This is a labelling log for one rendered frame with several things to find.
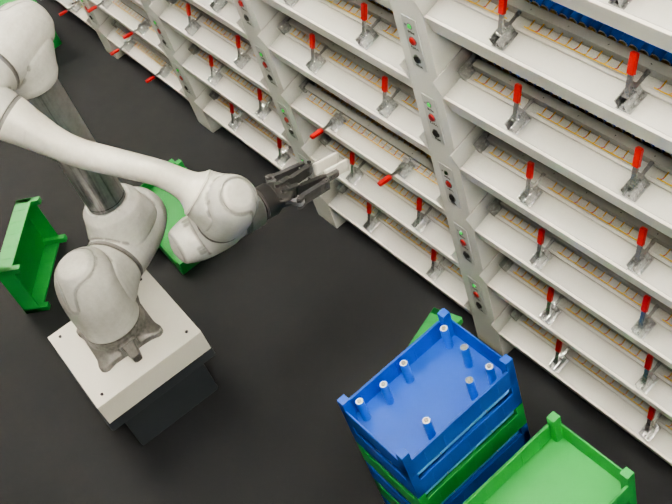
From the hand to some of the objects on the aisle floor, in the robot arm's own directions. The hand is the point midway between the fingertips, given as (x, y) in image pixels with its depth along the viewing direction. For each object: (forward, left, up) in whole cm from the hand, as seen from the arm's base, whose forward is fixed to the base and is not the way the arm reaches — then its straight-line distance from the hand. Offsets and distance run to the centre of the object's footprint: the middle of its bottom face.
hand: (331, 166), depth 230 cm
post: (+25, -24, -61) cm, 70 cm away
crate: (-68, +96, -61) cm, 132 cm away
